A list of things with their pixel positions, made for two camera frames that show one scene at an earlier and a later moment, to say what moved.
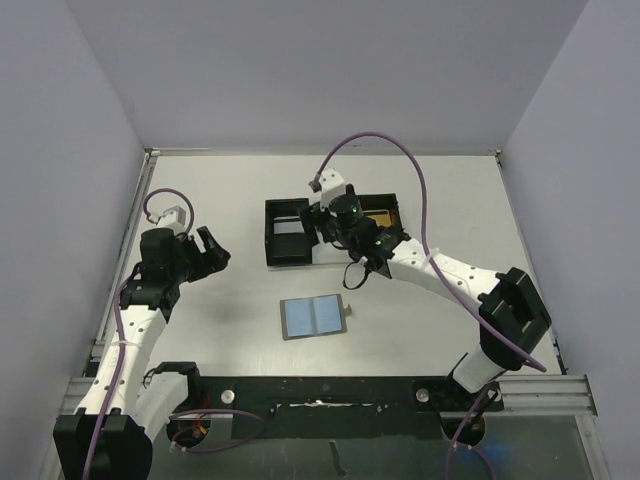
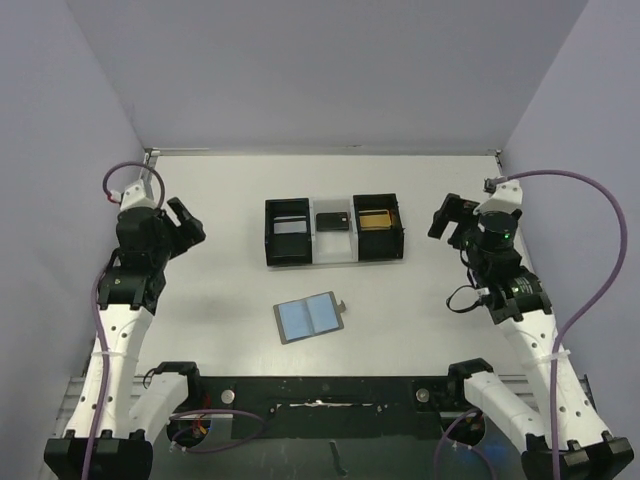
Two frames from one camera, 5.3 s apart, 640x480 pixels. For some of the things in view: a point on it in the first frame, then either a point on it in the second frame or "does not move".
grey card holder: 313,316 does not move
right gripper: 314,220 → 451,220
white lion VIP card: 287,225 does not move
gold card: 381,219 does not move
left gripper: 211,261 → 188,233
